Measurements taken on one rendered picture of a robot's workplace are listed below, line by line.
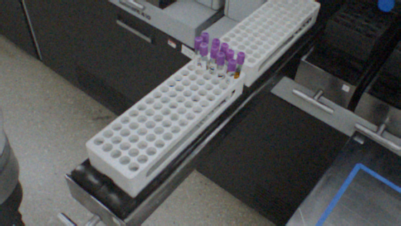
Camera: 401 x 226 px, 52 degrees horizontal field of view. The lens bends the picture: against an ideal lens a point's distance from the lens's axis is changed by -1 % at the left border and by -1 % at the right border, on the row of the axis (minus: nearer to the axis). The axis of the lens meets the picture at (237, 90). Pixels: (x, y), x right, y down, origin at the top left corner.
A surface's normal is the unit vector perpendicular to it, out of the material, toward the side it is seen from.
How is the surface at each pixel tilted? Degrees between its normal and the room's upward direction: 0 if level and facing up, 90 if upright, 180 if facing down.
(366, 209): 0
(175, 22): 90
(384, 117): 90
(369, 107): 90
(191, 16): 0
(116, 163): 0
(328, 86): 90
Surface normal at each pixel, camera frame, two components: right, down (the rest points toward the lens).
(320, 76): -0.57, 0.54
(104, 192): 0.11, -0.70
